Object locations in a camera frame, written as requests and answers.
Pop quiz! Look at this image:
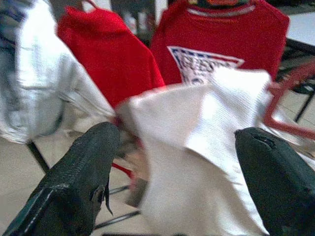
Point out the plain red shirt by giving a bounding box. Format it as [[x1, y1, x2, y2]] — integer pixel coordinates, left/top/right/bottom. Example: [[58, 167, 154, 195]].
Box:
[[57, 6, 165, 109]]

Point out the red Guess logo T-shirt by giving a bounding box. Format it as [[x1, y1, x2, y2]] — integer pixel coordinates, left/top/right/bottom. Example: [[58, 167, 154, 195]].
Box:
[[150, 0, 290, 86]]

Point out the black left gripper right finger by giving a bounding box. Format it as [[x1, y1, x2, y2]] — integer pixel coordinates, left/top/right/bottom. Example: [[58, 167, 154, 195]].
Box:
[[235, 127, 315, 236]]

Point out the white printed T-shirt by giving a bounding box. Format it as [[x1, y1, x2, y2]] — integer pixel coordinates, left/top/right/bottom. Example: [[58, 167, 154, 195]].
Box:
[[115, 67, 315, 236]]

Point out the large white table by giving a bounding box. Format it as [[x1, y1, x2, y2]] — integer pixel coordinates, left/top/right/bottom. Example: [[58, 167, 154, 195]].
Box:
[[275, 12, 315, 123]]

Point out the white jacket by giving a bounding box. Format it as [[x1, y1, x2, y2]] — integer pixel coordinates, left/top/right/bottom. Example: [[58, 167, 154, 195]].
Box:
[[0, 0, 116, 145]]

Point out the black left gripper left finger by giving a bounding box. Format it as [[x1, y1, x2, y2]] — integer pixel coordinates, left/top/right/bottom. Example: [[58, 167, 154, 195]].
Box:
[[2, 121, 121, 236]]

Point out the red plastic hanger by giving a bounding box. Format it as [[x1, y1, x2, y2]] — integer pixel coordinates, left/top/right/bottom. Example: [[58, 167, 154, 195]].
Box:
[[110, 60, 315, 190]]

